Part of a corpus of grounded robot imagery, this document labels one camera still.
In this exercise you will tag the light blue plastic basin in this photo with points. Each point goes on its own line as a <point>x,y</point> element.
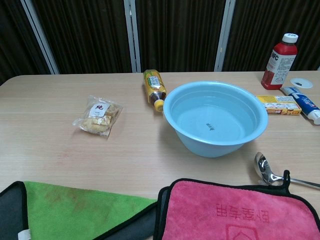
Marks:
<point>195,145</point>

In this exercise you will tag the yellow-labelled tea bottle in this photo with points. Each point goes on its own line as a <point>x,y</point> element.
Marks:
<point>153,85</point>

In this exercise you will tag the clear bag of cookies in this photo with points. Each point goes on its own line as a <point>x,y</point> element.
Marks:
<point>98,116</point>

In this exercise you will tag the pink microfiber cloth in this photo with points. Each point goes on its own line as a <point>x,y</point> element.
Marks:
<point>200,212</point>

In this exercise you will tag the yellow cardboard box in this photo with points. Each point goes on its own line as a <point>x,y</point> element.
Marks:
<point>280,105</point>

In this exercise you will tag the green and grey microfiber cloth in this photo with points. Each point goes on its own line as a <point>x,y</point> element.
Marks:
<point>75,212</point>

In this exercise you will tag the red NFC juice bottle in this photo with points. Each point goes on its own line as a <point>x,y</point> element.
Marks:
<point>278,65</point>

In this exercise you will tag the blue and white toothpaste tube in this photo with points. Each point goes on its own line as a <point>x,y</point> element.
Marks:
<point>303,101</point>

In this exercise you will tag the grey partition post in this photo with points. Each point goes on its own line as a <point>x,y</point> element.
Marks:
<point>132,37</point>
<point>225,37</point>
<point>40,37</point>

